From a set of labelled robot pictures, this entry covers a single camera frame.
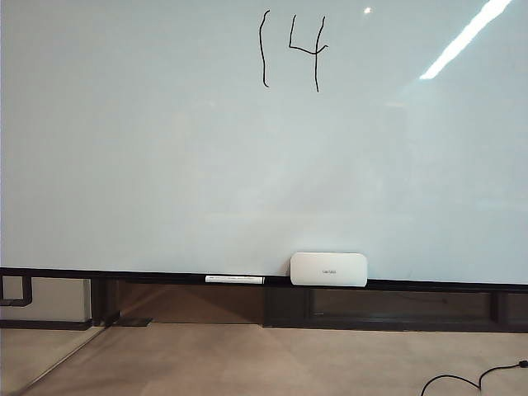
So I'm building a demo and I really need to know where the dark wood base panel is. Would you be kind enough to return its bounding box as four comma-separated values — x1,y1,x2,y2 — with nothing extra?
90,279,528,332

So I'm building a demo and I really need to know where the black floor cable with plug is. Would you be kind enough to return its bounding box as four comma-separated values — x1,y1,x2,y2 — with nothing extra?
419,359,528,396

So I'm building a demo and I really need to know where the large white whiteboard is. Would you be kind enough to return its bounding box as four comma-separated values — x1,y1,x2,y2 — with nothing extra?
0,0,528,285

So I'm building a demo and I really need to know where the white marker pen black cap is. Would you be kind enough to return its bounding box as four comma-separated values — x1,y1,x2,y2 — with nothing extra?
204,274,286,285

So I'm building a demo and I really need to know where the white whiteboard eraser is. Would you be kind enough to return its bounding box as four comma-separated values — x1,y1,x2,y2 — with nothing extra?
289,252,368,287

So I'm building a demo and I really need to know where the black pipe bracket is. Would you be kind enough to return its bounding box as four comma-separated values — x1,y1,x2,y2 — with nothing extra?
0,275,32,307

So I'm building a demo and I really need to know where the black whiteboard tray rail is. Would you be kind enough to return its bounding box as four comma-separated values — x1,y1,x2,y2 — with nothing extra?
0,266,528,295

